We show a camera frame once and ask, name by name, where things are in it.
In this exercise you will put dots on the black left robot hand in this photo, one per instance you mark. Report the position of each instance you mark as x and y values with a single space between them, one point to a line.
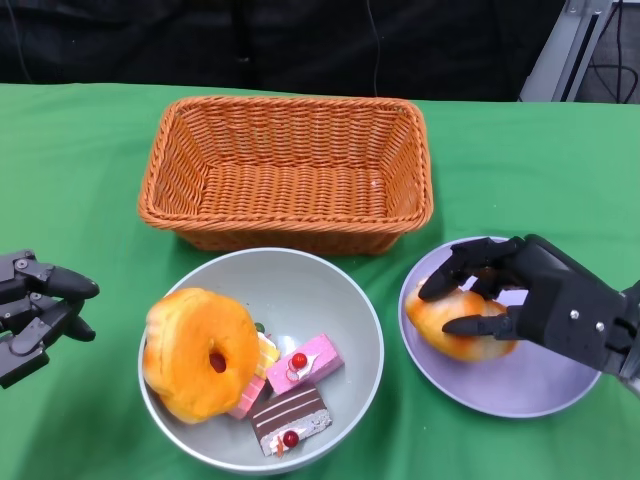
30 310

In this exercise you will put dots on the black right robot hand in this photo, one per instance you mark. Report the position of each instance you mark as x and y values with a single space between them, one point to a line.
560 300

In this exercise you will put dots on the orange white striped bun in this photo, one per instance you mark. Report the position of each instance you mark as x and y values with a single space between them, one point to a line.
430 320

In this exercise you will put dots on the grey-green round bowl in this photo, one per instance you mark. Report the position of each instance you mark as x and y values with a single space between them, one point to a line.
310 295

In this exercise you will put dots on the lavender round plate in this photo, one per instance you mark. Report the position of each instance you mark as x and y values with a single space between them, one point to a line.
525 385

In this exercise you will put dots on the pink yellow fruit cake slice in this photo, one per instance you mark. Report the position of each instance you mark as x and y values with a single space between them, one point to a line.
250 395

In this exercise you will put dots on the orange wicker basket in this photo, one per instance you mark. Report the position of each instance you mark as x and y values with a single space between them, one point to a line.
280 200

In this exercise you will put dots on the chocolate layered cake slice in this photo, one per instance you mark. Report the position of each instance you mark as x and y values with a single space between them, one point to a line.
290 410

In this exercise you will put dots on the black backdrop cloth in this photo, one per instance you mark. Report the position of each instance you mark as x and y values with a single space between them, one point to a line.
150 40

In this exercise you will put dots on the grey aluminium frame post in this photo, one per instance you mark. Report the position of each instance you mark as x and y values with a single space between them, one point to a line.
560 60

